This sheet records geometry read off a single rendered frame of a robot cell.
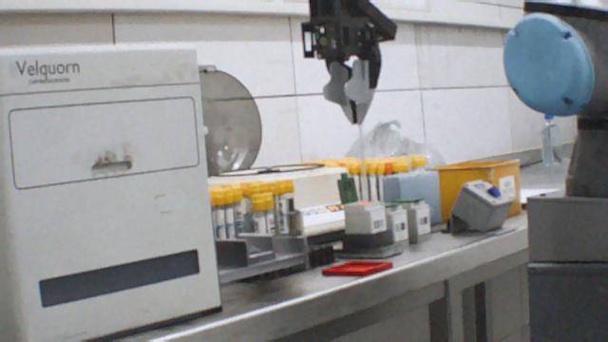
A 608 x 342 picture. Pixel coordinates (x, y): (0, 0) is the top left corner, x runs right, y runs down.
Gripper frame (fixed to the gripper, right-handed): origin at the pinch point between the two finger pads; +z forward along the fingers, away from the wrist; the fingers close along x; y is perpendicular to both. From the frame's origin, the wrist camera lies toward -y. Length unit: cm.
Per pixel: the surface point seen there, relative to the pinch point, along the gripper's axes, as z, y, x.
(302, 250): 16.1, 21.8, 5.4
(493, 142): 11, -146, -56
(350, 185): 10.2, -0.6, -3.1
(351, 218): 14.7, 2.0, -1.3
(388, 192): 12.9, -17.2, -7.9
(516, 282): 56, -156, -56
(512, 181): 14.1, -42.4, 2.6
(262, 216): 12.0, 20.2, -2.1
